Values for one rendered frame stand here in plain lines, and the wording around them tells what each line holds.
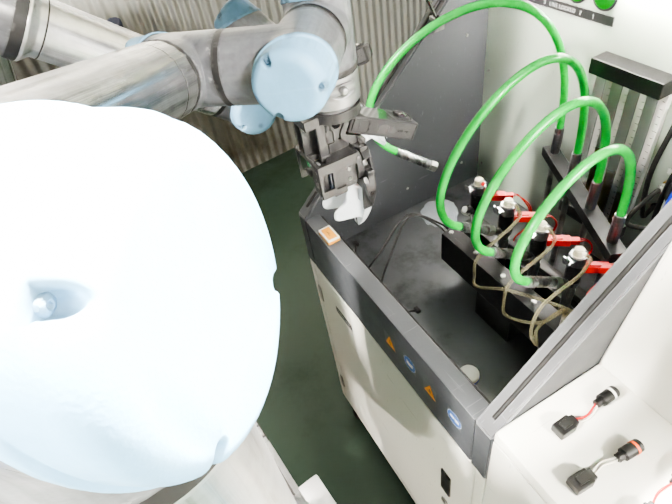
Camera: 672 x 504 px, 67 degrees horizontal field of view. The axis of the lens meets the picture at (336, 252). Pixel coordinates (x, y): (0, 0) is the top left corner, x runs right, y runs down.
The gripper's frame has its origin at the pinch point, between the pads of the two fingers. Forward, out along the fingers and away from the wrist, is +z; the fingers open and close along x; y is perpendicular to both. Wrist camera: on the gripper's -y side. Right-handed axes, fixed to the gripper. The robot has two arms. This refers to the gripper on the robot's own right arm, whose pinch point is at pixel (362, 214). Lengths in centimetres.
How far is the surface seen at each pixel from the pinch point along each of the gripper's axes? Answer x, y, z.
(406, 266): -18.7, -19.5, 40.1
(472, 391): 21.2, -5.6, 28.1
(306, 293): -98, -15, 123
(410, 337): 6.3, -3.5, 28.1
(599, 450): 39.7, -13.1, 25.1
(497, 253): 11.3, -18.1, 10.6
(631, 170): 19.0, -34.6, -2.6
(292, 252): -127, -22, 123
